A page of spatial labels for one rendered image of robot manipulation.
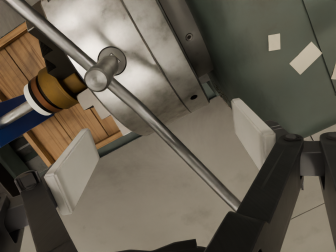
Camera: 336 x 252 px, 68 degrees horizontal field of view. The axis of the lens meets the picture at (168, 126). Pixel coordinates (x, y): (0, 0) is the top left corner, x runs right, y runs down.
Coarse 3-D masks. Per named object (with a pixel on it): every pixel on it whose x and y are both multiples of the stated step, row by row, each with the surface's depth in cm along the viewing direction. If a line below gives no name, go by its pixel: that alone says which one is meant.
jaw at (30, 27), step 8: (40, 0) 33; (40, 8) 32; (32, 32) 33; (40, 32) 33; (40, 40) 34; (48, 40) 34; (40, 48) 37; (48, 48) 36; (56, 48) 36; (48, 56) 37; (56, 56) 37; (64, 56) 38; (48, 64) 40; (56, 64) 39; (64, 64) 39; (48, 72) 40; (56, 72) 40; (64, 72) 41; (72, 72) 42
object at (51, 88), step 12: (36, 84) 43; (48, 84) 42; (60, 84) 42; (72, 84) 43; (84, 84) 44; (36, 96) 43; (48, 96) 43; (60, 96) 43; (72, 96) 43; (48, 108) 45; (60, 108) 46
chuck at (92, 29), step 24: (48, 0) 30; (72, 0) 28; (96, 0) 28; (120, 0) 27; (72, 24) 28; (96, 24) 28; (120, 24) 28; (96, 48) 29; (120, 48) 29; (144, 48) 29; (144, 72) 30; (96, 96) 31; (144, 96) 32; (168, 96) 33; (120, 120) 35; (168, 120) 39
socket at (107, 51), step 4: (104, 48) 29; (108, 48) 29; (112, 48) 29; (116, 48) 29; (100, 52) 29; (104, 52) 29; (108, 52) 29; (112, 52) 29; (116, 52) 29; (120, 52) 29; (100, 56) 29; (116, 56) 29; (120, 56) 29; (124, 56) 29; (120, 60) 29; (124, 60) 29; (120, 64) 30; (124, 64) 30; (120, 68) 30; (124, 68) 30; (120, 72) 30
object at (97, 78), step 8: (104, 56) 26; (112, 56) 29; (96, 64) 22; (104, 64) 23; (112, 64) 25; (88, 72) 21; (96, 72) 21; (104, 72) 21; (112, 72) 24; (88, 80) 22; (96, 80) 22; (104, 80) 22; (96, 88) 22; (104, 88) 22
